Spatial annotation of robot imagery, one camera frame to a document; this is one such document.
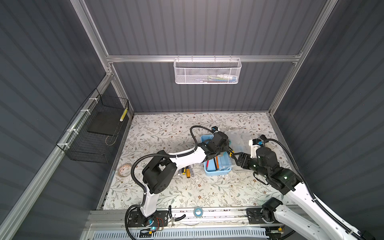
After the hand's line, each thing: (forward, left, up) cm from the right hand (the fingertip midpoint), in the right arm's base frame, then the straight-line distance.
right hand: (239, 157), depth 75 cm
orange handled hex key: (+7, +9, -19) cm, 22 cm away
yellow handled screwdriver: (-1, +27, -17) cm, 32 cm away
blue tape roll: (-21, +21, -19) cm, 36 cm away
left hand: (+12, +3, -6) cm, 14 cm away
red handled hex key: (+4, +15, -18) cm, 24 cm away
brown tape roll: (+1, +67, -18) cm, 69 cm away
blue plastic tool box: (+7, +4, -18) cm, 19 cm away
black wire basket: (+7, +72, +11) cm, 73 cm away
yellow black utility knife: (+8, +1, -10) cm, 13 cm away
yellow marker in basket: (+18, +62, +11) cm, 65 cm away
